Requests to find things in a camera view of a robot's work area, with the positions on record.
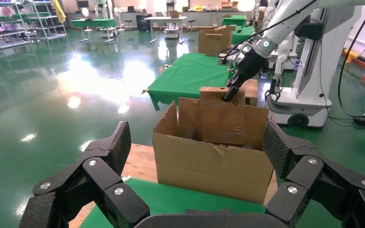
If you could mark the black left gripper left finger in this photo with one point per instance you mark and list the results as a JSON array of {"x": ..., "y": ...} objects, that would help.
[{"x": 107, "y": 176}]

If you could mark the black idle robot gripper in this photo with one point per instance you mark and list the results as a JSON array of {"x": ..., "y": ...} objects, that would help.
[{"x": 274, "y": 86}]

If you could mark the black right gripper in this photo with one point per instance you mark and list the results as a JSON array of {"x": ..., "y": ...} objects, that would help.
[{"x": 248, "y": 67}]

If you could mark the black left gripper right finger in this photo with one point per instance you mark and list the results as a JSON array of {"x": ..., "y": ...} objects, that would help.
[{"x": 308, "y": 176}]

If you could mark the small cardboard box with hole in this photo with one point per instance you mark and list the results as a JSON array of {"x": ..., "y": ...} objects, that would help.
[{"x": 220, "y": 119}]

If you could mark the white idle robot arm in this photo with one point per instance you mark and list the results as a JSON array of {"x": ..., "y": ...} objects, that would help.
[{"x": 284, "y": 53}]

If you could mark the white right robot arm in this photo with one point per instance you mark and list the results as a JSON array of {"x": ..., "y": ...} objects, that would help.
[{"x": 280, "y": 25}]

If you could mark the tall brown cardboard box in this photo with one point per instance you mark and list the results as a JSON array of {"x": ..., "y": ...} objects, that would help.
[{"x": 214, "y": 42}]

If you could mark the large open cardboard carton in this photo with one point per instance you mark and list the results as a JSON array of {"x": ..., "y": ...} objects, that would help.
[{"x": 207, "y": 170}]

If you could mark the small brown cardboard box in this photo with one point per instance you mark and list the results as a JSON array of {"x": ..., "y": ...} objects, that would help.
[{"x": 174, "y": 14}]

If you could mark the silver binder clip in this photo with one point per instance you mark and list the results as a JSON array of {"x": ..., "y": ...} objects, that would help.
[
  {"x": 125, "y": 178},
  {"x": 144, "y": 92}
]

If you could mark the white wheeled idle robot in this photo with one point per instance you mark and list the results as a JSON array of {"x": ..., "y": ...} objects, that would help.
[{"x": 314, "y": 78}]

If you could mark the green tablecloth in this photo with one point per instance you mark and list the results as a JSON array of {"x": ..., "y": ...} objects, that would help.
[
  {"x": 244, "y": 33},
  {"x": 94, "y": 22},
  {"x": 170, "y": 201},
  {"x": 234, "y": 20},
  {"x": 185, "y": 75}
]

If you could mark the black round stool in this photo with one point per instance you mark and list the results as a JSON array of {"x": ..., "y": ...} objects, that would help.
[
  {"x": 128, "y": 23},
  {"x": 191, "y": 23}
]

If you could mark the yellow black floor barrier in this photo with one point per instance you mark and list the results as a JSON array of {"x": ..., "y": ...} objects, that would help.
[{"x": 354, "y": 58}]

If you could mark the white table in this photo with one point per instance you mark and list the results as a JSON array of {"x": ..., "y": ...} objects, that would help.
[{"x": 165, "y": 19}]

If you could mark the black cabinet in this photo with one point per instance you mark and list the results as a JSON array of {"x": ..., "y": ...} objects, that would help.
[{"x": 143, "y": 22}]

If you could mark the metal shelf rack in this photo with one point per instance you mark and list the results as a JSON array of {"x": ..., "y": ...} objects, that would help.
[
  {"x": 3, "y": 31},
  {"x": 44, "y": 19}
]

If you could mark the yellow hanging cloth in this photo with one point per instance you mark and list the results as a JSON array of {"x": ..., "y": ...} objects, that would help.
[{"x": 59, "y": 11}]

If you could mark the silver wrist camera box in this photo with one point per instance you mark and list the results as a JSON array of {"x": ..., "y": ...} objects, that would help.
[{"x": 244, "y": 47}]

